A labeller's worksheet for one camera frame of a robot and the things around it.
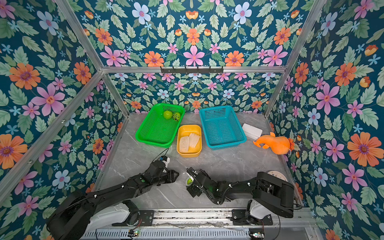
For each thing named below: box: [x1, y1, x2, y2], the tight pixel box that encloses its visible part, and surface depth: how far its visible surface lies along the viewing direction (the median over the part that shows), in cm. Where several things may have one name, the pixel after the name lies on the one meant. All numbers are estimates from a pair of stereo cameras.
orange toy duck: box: [253, 132, 291, 155], surface depth 97 cm
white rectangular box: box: [242, 123, 263, 141], surface depth 106 cm
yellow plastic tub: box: [176, 124, 203, 158], surface depth 100 cm
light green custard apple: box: [163, 110, 173, 120], surface depth 113 cm
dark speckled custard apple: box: [173, 112, 181, 122], surface depth 113 cm
